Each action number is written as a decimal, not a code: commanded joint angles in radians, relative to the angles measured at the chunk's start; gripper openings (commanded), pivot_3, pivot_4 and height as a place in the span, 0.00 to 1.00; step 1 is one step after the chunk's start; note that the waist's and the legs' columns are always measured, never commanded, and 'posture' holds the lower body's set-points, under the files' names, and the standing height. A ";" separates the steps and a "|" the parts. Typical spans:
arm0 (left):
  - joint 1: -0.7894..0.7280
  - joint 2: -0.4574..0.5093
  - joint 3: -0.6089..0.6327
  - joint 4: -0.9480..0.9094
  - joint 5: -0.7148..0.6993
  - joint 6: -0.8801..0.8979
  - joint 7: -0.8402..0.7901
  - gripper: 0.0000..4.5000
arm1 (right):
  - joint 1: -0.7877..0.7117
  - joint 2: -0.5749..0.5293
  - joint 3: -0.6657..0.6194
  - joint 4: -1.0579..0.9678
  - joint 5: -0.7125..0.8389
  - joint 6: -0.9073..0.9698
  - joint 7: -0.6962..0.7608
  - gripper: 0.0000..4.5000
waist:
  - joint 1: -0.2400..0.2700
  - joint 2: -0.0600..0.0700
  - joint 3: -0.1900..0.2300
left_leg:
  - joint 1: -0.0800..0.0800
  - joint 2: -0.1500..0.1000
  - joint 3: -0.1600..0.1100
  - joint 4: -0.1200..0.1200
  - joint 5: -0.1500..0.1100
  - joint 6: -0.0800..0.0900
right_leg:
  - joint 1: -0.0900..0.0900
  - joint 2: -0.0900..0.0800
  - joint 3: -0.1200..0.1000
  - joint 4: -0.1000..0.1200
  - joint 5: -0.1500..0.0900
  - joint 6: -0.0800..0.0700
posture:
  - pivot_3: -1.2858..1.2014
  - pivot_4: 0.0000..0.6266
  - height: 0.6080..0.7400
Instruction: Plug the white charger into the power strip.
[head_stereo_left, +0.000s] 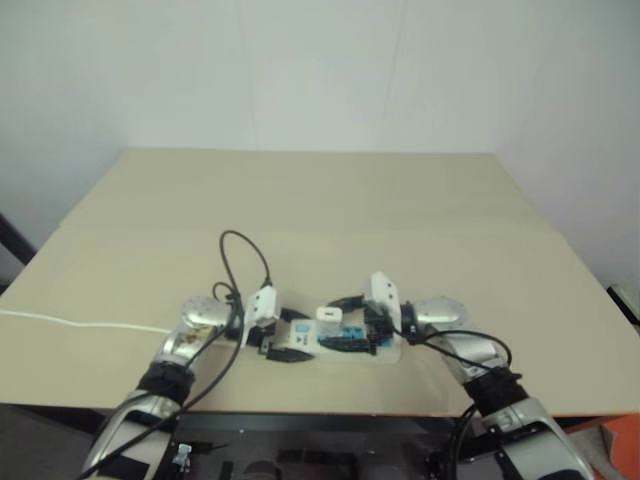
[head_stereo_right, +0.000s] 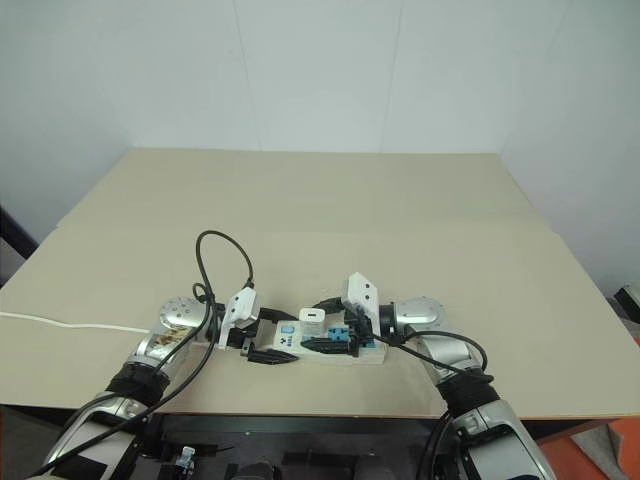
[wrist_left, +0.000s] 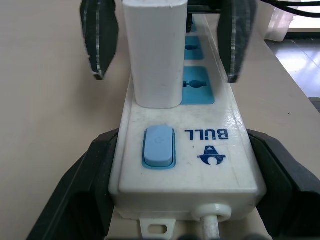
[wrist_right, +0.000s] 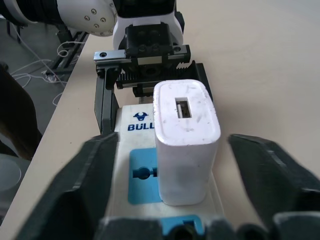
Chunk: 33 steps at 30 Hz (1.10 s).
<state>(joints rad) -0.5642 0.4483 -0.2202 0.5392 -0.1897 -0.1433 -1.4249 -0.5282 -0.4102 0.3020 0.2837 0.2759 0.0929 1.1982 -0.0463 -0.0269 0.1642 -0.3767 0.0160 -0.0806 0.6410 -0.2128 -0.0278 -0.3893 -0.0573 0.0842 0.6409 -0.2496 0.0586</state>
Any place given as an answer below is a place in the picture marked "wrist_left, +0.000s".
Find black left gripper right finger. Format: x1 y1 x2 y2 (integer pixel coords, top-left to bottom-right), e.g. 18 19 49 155
246 129 320 240

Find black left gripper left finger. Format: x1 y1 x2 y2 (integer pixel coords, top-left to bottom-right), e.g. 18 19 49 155
24 128 120 240

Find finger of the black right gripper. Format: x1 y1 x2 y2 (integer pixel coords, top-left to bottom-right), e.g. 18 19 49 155
79 0 120 81
218 0 259 85

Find white charger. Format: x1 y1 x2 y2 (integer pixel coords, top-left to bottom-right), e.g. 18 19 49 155
122 0 189 110

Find white power strip blue sockets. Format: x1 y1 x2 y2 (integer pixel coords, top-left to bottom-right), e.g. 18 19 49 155
108 11 267 240

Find white translucent curtain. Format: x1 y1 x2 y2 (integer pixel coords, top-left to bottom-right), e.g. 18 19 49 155
264 9 295 43

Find grey rounded object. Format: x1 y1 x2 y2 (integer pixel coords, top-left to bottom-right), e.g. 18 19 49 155
308 95 320 114

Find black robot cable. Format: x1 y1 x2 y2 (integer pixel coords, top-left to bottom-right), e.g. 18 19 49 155
259 0 320 19

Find white power strip cable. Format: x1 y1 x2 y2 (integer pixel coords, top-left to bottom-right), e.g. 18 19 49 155
201 214 223 240

